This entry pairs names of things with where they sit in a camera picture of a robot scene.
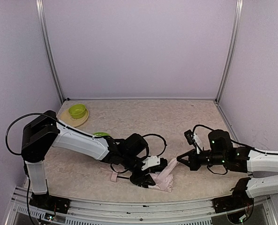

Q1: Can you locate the pink and black umbrella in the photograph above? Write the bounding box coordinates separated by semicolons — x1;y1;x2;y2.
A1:
99;157;178;192

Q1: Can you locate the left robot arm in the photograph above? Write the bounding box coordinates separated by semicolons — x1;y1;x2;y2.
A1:
22;110;155;195

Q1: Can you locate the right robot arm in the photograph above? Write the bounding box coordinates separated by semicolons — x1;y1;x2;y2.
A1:
177;129;278;198

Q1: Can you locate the green plate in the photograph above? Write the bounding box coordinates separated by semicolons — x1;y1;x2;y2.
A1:
93;132;110;137

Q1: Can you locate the green bowl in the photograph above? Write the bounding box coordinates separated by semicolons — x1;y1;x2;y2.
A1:
68;104;86;119

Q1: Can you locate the beige plate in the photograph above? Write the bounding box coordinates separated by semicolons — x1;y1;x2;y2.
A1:
59;109;89;128

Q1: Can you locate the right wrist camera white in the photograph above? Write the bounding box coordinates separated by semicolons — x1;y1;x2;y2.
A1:
184;130;204;154

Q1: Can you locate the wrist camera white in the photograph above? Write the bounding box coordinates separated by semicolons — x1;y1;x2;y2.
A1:
184;130;204;154
141;156;168;173

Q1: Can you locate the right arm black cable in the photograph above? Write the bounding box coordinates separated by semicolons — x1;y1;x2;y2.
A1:
192;124;278;157

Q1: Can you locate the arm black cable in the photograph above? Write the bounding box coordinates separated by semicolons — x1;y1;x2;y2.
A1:
5;113;167;174
192;124;278;157

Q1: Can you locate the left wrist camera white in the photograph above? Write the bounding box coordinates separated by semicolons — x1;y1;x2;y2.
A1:
141;156;168;173

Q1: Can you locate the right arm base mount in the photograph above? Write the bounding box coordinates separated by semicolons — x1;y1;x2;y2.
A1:
212;195;254;213

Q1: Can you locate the front aluminium rail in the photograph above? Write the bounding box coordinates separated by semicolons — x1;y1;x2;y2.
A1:
2;187;278;225

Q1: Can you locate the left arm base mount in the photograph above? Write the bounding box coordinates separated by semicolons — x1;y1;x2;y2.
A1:
29;195;70;214

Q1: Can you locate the right aluminium corner post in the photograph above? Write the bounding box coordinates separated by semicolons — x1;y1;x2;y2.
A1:
215;0;243;105

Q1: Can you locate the aluminium corner post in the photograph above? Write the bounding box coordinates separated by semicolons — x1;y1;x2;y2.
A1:
215;0;243;105
36;0;65;104

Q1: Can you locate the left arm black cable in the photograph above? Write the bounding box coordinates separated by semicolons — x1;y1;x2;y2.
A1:
5;113;167;174

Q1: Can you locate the left aluminium corner post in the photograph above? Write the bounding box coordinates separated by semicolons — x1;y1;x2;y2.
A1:
36;0;65;104

